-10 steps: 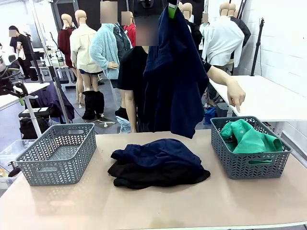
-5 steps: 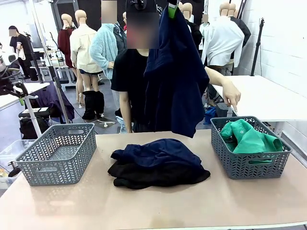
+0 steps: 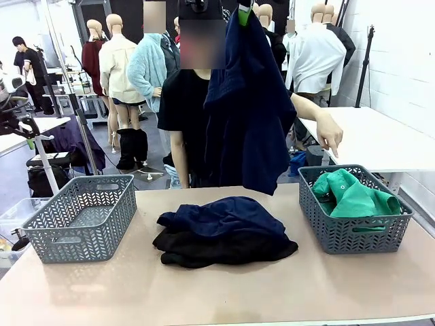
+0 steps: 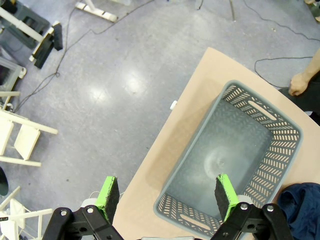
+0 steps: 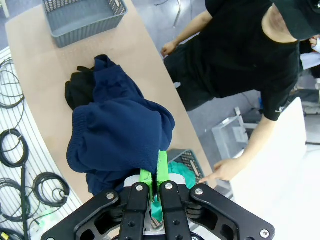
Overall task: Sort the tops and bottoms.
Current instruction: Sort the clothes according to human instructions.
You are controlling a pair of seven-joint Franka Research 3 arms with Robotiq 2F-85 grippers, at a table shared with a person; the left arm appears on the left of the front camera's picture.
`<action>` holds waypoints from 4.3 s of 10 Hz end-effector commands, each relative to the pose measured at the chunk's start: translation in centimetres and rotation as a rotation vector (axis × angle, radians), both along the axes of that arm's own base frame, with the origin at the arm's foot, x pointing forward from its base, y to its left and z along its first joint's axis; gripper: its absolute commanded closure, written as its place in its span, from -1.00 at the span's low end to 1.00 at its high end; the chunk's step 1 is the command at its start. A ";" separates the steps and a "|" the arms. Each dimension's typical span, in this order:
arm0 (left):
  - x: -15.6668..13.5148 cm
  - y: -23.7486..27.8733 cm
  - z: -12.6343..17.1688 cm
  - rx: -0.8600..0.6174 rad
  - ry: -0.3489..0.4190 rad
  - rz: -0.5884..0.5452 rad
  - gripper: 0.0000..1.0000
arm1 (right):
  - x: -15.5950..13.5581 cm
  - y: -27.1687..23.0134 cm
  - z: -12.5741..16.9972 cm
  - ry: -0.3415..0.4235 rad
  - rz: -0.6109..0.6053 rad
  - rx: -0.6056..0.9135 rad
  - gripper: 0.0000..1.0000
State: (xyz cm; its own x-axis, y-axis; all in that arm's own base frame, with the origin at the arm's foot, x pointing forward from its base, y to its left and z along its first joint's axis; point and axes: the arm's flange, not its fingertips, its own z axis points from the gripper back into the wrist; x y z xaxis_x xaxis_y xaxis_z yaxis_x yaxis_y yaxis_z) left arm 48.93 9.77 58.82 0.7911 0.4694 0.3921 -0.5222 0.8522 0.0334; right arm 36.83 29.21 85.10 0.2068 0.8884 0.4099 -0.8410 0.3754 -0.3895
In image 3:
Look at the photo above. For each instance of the person's left hand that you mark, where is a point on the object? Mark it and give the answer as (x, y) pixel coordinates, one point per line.
(329, 132)

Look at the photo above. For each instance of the person's left forearm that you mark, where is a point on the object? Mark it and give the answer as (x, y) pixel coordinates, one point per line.
(306, 107)

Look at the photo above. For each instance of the mannequin in black jacket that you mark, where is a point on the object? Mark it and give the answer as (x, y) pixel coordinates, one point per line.
(346, 40)
(277, 51)

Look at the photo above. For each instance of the mannequin in pale green top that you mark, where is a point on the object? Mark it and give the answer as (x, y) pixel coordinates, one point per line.
(289, 44)

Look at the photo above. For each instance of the green shirt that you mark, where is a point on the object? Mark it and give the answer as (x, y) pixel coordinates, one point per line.
(357, 200)

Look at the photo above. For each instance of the black tripod stand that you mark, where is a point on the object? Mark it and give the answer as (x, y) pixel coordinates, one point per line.
(365, 68)

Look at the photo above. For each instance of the black trousers around mannequin feet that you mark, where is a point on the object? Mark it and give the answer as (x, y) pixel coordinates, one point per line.
(132, 146)

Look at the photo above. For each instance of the black garment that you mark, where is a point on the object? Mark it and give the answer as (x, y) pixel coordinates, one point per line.
(221, 254)

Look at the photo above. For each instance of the blue jeans on floor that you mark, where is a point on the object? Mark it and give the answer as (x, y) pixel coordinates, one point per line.
(175, 180)

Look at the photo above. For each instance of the grey mannequin base plate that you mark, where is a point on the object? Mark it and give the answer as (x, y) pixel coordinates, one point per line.
(149, 175)

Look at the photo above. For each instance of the grey woven plastic basket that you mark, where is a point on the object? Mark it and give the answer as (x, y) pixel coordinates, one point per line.
(357, 242)
(85, 244)

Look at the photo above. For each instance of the dark grey box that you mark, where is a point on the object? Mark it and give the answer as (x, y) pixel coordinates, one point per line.
(316, 154)

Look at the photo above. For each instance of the mannequin in cream jacket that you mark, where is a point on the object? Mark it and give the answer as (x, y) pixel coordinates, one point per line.
(117, 68)

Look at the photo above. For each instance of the clear plastic storage bin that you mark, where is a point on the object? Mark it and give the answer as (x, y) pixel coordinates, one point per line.
(20, 210)

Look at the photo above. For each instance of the mannequin in maroon top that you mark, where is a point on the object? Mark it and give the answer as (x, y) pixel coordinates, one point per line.
(91, 61)

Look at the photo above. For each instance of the slanted metal pole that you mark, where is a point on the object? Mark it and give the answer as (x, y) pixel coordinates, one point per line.
(83, 129)

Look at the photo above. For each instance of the black pants around mannequin ankles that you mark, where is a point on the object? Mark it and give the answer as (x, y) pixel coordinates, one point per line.
(169, 159)

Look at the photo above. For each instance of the mannequin in white shirt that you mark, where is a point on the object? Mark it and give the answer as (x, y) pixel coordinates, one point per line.
(316, 57)

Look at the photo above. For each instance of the dark purple hanging cloth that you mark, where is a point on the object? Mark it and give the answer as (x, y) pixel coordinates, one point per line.
(68, 139)

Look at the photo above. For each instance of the person's right forearm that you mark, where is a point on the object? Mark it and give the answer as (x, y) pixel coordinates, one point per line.
(181, 169)

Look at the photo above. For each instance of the white side table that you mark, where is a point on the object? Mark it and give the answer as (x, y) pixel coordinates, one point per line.
(374, 136)

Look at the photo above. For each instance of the bystander holding beige cloth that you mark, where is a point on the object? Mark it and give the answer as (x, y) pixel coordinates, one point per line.
(30, 68)

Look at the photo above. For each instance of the blue object on floor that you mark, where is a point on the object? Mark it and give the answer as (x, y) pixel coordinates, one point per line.
(298, 163)

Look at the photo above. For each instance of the black bag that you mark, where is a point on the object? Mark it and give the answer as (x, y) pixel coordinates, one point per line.
(47, 180)

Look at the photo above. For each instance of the mannequin in light blue fleece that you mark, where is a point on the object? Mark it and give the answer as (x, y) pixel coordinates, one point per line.
(146, 68)

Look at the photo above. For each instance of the navy blue top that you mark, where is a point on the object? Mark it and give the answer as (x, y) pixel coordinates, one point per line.
(251, 119)

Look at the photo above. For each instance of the person in black t-shirt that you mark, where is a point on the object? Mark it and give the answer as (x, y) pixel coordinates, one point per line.
(187, 108)

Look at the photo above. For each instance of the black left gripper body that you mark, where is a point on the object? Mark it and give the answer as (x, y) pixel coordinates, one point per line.
(10, 124)

